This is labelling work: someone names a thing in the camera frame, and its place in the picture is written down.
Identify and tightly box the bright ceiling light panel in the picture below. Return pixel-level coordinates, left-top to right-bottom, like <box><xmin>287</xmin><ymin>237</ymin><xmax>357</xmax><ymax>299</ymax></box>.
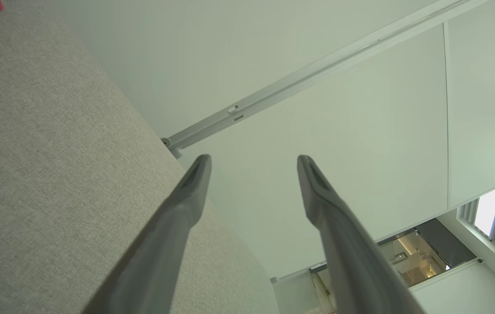
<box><xmin>474</xmin><ymin>187</ymin><xmax>495</xmax><ymax>244</ymax></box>

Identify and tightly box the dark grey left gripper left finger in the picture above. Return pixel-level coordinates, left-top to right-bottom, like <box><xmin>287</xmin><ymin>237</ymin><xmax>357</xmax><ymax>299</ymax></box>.
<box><xmin>82</xmin><ymin>154</ymin><xmax>212</xmax><ymax>314</ymax></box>

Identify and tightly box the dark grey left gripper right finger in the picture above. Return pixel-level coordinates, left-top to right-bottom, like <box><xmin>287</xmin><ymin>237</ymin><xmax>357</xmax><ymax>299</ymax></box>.
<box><xmin>297</xmin><ymin>154</ymin><xmax>425</xmax><ymax>314</ymax></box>

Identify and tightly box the thin grey metal rail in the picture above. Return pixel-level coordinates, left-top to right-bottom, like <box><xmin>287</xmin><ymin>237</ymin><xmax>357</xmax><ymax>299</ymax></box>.
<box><xmin>269</xmin><ymin>261</ymin><xmax>331</xmax><ymax>284</ymax></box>

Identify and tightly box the grey metal frame post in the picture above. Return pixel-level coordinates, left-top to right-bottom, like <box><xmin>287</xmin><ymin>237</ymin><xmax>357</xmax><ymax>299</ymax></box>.
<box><xmin>161</xmin><ymin>0</ymin><xmax>490</xmax><ymax>158</ymax></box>

